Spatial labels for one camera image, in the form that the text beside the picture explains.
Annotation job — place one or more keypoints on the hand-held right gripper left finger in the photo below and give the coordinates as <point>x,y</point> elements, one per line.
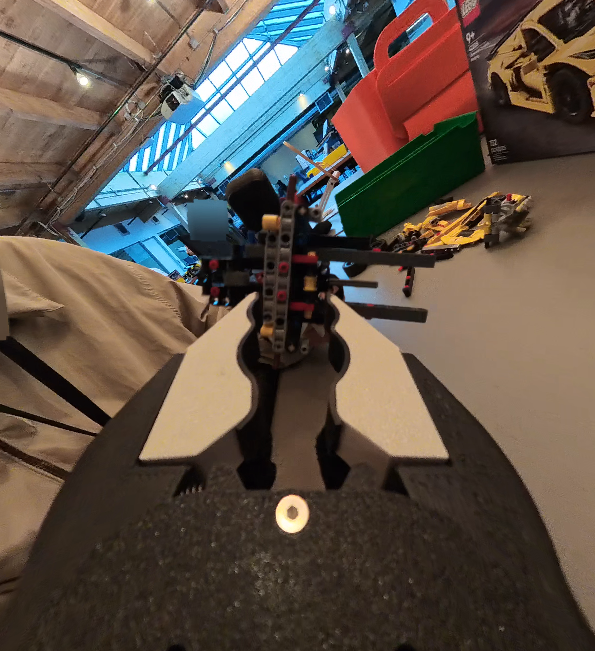
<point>200,407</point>

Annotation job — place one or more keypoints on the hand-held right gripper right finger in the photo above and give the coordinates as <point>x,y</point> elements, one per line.
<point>389,407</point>

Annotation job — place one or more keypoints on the toy brick chassis assembly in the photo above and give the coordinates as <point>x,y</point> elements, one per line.
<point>279,274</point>

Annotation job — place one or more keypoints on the wooden stand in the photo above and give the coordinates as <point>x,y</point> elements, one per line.
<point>328,188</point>

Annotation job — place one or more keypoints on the black toy beam red pins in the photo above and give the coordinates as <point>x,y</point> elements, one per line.
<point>409,282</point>

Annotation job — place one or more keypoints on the orange plastic carry case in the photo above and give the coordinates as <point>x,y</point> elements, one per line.
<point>378,112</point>

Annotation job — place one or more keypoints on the green plastic bin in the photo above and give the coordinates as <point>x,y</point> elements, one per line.
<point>414,178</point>

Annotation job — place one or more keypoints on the pile of yellow toy bricks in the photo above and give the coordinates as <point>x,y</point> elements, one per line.
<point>460,229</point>

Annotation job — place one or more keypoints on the toy car box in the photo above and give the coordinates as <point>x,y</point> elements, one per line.
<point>546,76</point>

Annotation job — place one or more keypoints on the white ceiling camera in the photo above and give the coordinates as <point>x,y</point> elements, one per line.
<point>175,99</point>

